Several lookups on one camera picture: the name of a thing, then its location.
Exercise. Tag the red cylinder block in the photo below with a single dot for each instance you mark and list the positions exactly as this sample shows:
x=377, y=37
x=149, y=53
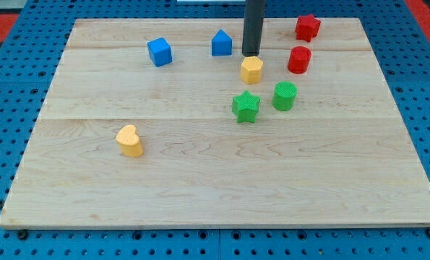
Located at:
x=299, y=59

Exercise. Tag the yellow hexagon block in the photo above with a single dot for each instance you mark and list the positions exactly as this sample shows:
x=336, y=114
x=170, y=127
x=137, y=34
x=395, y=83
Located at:
x=251, y=70

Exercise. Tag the green cylinder block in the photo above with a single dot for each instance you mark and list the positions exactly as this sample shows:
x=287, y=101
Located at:
x=284, y=95

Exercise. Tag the yellow heart block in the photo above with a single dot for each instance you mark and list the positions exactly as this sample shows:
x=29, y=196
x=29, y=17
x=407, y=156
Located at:
x=129, y=141

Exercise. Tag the blue cube block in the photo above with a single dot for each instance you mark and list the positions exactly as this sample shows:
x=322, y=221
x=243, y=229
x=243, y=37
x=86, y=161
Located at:
x=159, y=52

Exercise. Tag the blue house-shaped block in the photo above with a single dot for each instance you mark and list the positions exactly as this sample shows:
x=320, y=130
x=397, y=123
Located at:
x=221, y=44

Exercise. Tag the red star block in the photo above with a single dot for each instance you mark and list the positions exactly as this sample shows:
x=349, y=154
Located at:
x=307, y=27

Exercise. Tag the light wooden board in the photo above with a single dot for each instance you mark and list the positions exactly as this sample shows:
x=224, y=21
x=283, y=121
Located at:
x=341, y=157

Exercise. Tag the green star block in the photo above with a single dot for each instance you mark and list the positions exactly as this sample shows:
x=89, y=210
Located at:
x=246, y=107

